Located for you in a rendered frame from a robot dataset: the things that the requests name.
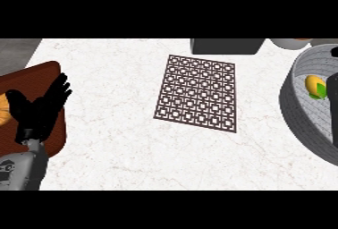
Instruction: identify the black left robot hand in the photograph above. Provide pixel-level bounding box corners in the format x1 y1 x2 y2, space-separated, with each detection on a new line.
4 72 73 146

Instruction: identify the brown wooden cutting board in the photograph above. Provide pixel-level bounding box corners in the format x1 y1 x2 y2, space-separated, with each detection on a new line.
0 60 69 159

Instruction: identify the dark grey appliance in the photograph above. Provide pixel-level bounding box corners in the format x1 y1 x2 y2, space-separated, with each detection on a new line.
188 38 265 55

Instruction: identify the grey wicker basket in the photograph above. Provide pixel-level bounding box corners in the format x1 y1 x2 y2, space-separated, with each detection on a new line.
277 43 338 167

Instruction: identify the yellow lemon with green leaf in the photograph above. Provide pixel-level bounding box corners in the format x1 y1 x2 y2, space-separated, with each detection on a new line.
304 74 329 100

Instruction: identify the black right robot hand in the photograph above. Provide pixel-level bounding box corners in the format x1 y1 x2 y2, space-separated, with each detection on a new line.
324 47 338 149

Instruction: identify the brown patterned placemat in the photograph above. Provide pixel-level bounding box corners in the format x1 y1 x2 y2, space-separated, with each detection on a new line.
152 54 239 134

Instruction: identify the pale grey round pot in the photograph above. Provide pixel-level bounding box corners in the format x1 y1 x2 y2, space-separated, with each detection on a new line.
268 38 312 51

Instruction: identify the orange bread loaf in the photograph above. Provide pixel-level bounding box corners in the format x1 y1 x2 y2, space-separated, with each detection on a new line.
0 92 16 126

